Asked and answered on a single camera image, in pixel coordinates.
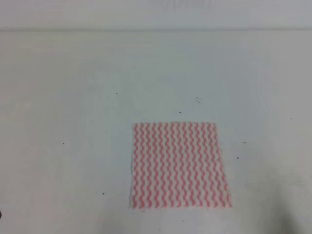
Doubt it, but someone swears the pink wavy striped towel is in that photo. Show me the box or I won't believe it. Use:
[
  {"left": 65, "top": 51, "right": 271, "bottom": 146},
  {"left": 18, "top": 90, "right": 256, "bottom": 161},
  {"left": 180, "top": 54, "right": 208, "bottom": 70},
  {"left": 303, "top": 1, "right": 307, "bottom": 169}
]
[{"left": 129, "top": 121, "right": 232, "bottom": 209}]

